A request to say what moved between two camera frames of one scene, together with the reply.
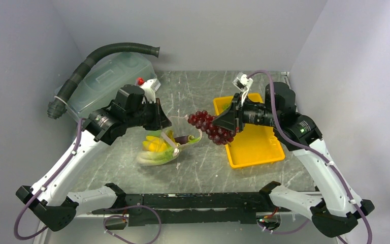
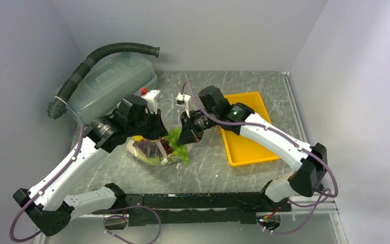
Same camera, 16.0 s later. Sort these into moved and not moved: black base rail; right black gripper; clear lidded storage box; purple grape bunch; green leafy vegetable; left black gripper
Moved: purple grape bunch; left black gripper; right black gripper; green leafy vegetable
Not moved: black base rail; clear lidded storage box
